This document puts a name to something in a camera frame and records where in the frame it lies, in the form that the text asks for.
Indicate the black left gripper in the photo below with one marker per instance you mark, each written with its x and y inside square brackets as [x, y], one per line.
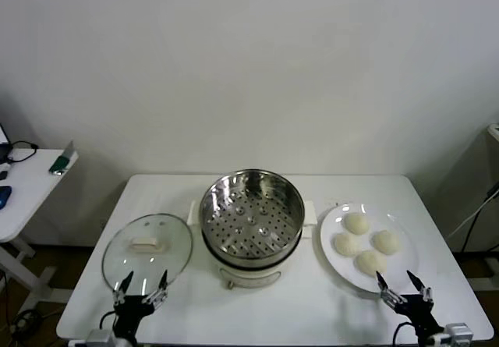
[128, 312]

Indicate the white steamed baozi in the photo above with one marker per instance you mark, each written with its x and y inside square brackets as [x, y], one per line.
[370, 262]
[355, 223]
[346, 244]
[386, 242]

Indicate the laptop computer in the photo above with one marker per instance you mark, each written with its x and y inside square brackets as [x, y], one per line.
[3, 136]

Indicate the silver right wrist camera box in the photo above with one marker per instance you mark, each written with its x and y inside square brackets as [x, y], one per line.
[459, 331]

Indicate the white stand base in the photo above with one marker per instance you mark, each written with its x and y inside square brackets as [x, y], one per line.
[485, 280]

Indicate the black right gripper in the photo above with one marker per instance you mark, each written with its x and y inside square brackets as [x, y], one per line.
[415, 310]

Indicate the blue computer mouse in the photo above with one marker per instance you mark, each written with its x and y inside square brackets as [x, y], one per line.
[4, 197]

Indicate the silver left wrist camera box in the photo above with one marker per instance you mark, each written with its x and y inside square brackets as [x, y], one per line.
[99, 339]

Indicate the white round plate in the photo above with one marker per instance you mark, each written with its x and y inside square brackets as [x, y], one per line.
[335, 222]

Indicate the perforated steel steamer basket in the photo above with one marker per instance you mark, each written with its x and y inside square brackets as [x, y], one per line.
[253, 222]

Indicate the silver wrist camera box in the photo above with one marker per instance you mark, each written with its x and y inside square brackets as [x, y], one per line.
[99, 339]
[459, 331]

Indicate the white side table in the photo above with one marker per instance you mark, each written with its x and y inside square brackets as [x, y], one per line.
[27, 191]

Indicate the small black gadget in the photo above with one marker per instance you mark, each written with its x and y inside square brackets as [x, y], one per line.
[3, 175]

